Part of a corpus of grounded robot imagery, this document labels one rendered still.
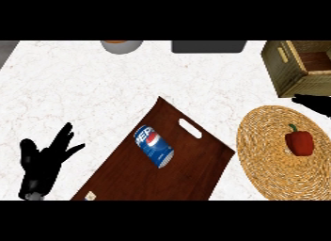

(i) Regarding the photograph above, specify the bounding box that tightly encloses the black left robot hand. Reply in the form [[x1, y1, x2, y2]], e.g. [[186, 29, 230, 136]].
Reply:
[[16, 121, 87, 201]]

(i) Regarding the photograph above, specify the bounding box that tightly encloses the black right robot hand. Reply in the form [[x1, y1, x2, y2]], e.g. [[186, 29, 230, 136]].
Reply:
[[291, 93, 331, 174]]

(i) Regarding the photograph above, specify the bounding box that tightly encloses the wooden crate basket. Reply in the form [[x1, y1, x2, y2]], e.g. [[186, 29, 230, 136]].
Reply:
[[260, 40, 331, 99]]

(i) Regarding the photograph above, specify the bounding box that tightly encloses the red bell pepper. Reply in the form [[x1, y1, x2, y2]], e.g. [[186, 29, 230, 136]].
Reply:
[[283, 123, 316, 157]]

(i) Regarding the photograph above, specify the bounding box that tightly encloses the round woven straw placemat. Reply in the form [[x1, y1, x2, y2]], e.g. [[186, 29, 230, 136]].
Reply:
[[235, 104, 331, 201]]

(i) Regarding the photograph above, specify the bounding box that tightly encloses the small pale object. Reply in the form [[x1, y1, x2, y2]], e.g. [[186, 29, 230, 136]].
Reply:
[[83, 190, 97, 201]]

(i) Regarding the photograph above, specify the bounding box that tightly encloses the blue soda can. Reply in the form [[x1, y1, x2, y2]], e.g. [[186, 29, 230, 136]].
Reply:
[[133, 124, 176, 169]]

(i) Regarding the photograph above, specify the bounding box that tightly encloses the brown wooden cutting board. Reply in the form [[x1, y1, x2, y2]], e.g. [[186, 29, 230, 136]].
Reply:
[[69, 96, 236, 201]]

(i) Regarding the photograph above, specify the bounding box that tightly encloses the dark grey appliance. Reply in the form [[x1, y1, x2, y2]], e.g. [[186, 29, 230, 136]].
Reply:
[[171, 40, 248, 55]]

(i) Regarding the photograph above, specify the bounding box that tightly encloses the grey round bowl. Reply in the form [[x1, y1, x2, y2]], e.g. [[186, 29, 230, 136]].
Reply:
[[99, 40, 145, 56]]

